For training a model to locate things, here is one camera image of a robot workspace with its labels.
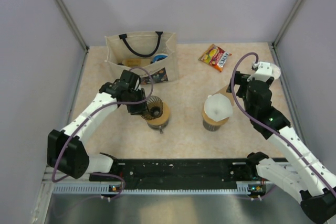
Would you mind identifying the white tape roll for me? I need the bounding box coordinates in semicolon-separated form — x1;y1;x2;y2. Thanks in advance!
272;64;281;80

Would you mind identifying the grey glass carafe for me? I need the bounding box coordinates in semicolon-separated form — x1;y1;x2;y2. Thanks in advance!
203;121;221;132

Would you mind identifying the grey slotted cable duct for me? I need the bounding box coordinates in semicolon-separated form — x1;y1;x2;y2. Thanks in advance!
52;181;266;195

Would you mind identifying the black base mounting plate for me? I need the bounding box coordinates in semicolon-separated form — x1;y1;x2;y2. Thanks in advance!
89;158;266;190

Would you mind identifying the glass carafe with handle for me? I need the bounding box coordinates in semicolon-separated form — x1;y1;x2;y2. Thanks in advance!
148;124;167;134

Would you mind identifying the red yellow candy packet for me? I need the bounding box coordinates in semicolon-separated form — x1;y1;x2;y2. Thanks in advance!
198;44;232;72

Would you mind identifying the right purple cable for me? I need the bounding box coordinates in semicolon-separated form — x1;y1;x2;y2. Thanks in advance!
230;52;336;201

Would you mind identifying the brown box in bag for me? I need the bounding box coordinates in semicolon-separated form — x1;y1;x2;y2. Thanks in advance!
122;58;151;67

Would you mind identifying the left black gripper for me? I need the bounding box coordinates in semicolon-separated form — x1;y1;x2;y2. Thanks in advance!
123;88;150;116

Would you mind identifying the blue white item in bag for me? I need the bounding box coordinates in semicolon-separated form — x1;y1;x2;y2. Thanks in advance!
152;53;168;63

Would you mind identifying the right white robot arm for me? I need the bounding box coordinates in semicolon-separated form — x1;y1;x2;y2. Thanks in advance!
227;62;335;223

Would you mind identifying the beige canvas tote bag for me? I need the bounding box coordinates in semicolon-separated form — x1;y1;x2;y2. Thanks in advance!
105;31;179;85

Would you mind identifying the grey glass dripper cone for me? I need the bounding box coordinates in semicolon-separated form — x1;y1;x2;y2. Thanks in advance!
141;95;163;121

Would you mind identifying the brown paper coffee filter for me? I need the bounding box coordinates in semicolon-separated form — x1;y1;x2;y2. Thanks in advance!
217;85;235;106

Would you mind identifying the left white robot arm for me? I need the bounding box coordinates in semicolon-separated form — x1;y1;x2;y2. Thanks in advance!
47;70;149;183

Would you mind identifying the white paper coffee filter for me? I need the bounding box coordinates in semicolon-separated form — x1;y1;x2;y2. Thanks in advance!
204;93;233;122

